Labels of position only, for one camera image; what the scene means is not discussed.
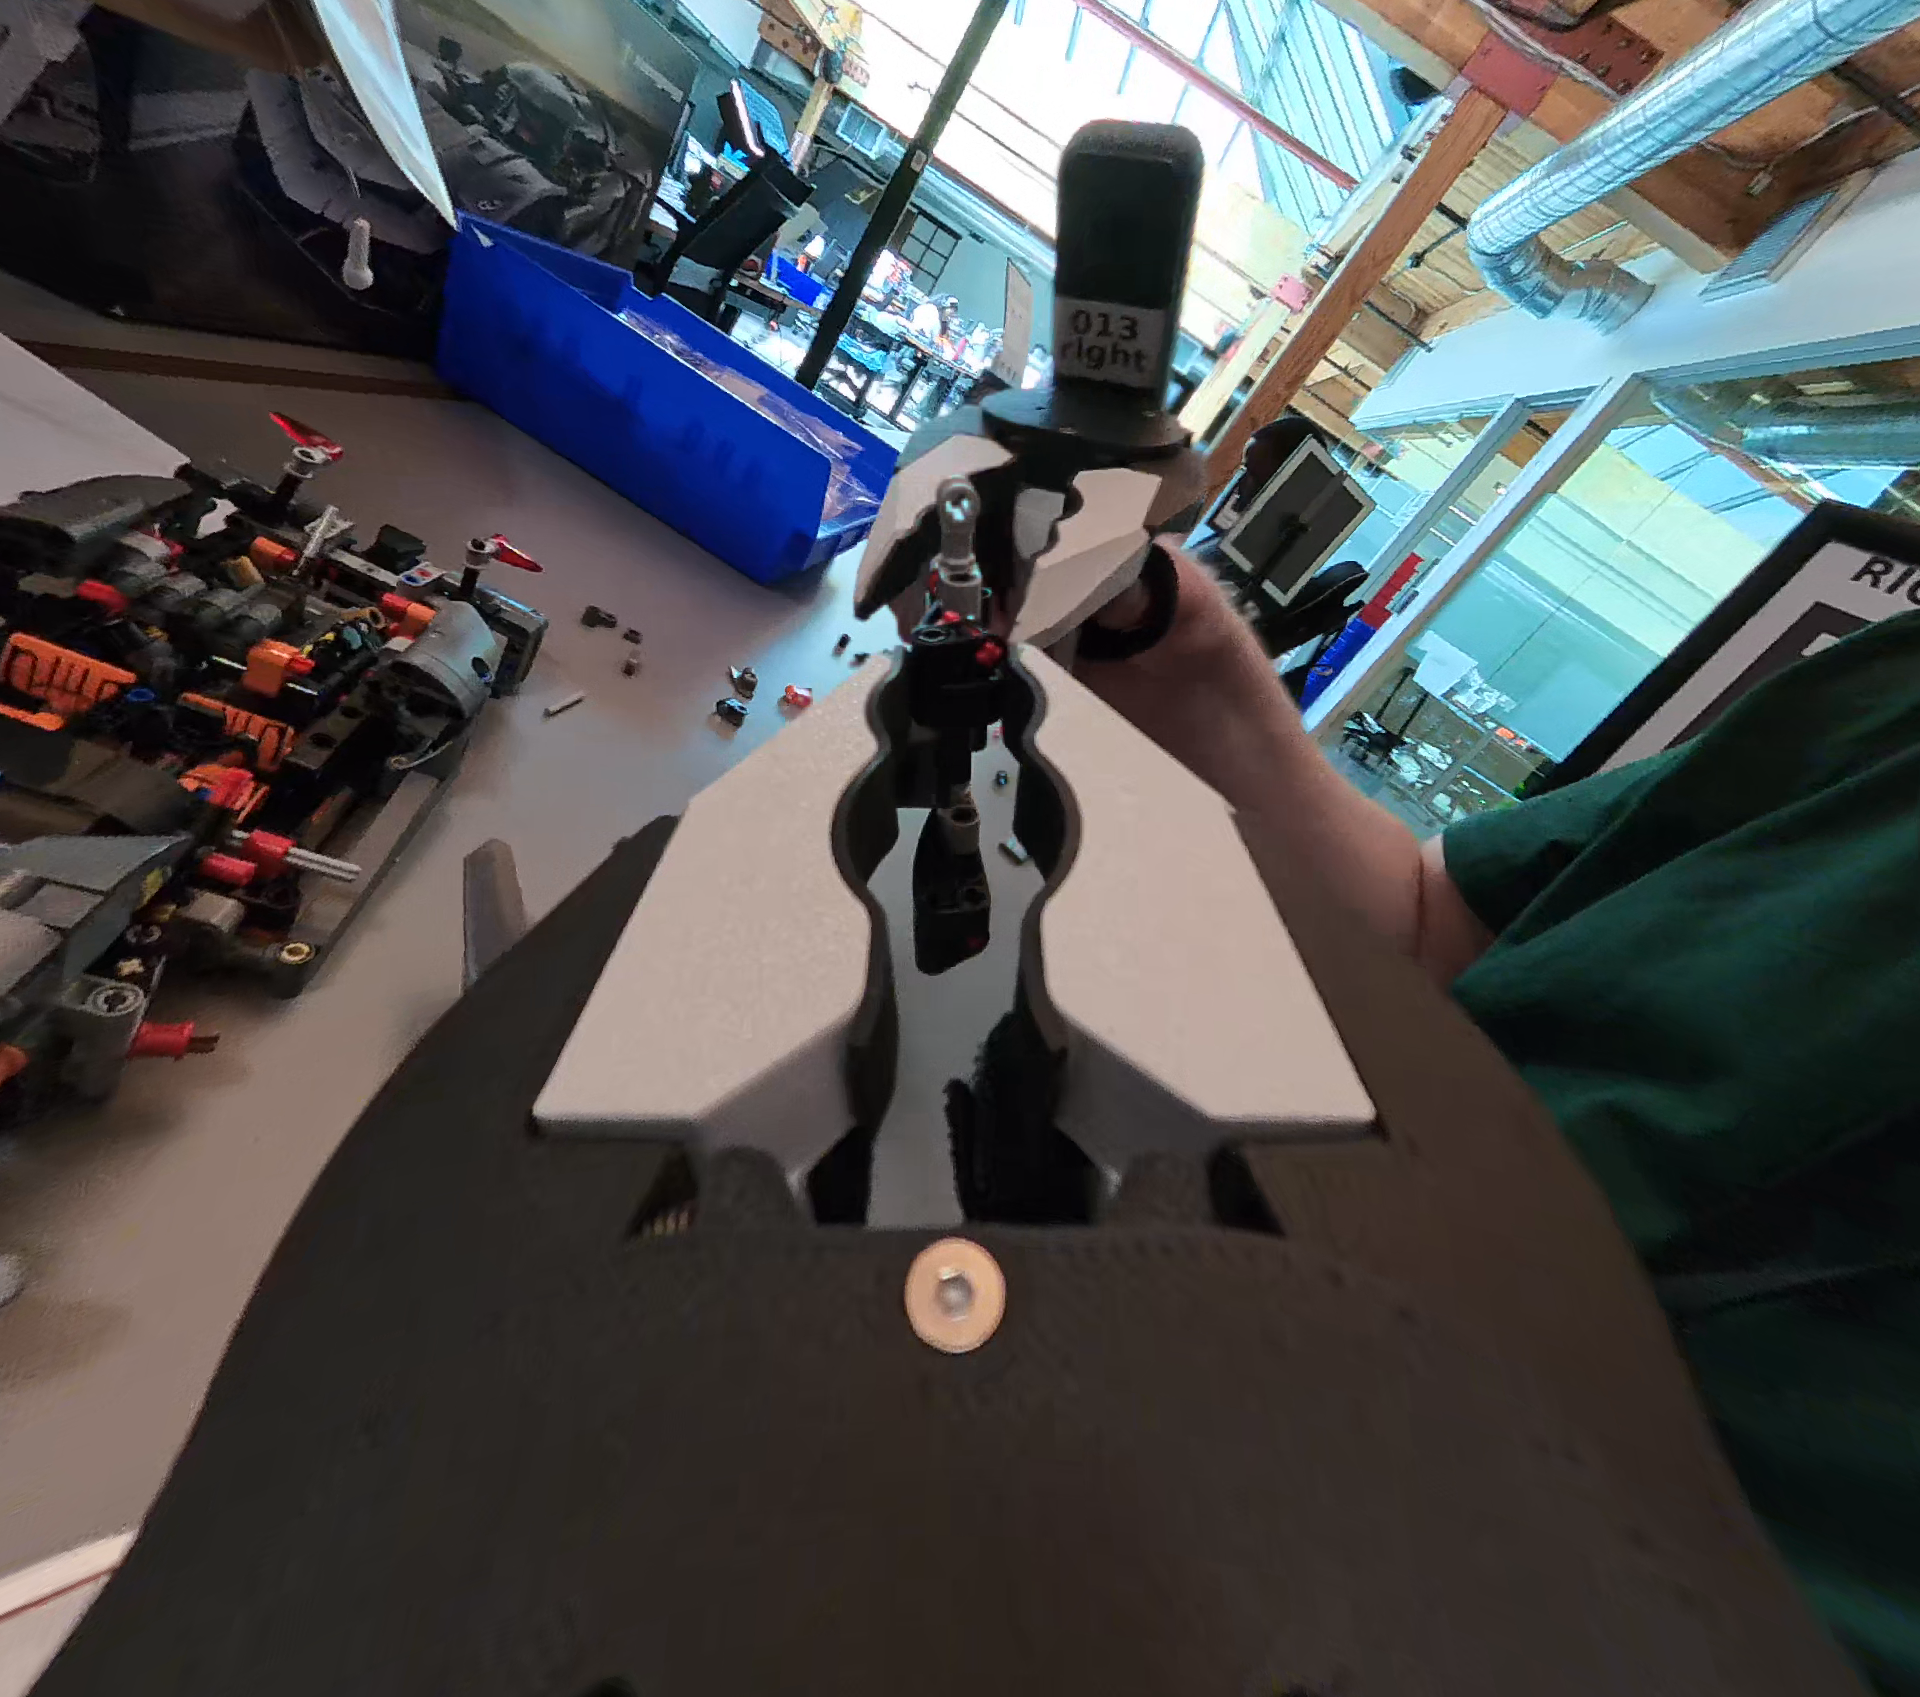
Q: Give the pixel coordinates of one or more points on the silver air duct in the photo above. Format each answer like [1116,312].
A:
[1694,106]

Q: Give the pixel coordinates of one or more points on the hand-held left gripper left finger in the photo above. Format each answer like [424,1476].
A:
[704,977]

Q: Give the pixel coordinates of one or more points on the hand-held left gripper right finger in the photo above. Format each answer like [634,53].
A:
[1214,977]

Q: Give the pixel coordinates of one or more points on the person's green shirt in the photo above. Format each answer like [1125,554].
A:
[1725,977]

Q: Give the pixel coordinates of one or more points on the black lego beam assembly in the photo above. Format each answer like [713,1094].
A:
[952,677]

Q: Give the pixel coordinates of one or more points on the blue storage bin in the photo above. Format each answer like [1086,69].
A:
[645,437]

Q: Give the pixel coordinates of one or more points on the person's right hand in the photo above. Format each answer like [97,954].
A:
[1230,707]

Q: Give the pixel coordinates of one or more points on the large lego car chassis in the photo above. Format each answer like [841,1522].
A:
[224,736]

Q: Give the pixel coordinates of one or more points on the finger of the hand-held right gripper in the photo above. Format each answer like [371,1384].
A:
[1118,526]
[909,526]

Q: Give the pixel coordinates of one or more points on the person's right forearm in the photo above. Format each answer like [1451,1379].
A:
[1364,857]

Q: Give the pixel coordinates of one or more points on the computer monitor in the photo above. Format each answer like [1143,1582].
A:
[1290,519]

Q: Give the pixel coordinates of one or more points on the black pole with round disc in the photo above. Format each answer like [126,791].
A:
[961,77]

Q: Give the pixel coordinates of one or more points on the framed black white sign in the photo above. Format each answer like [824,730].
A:
[1771,633]

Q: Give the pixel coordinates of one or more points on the dark printed lego box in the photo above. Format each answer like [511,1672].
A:
[554,77]

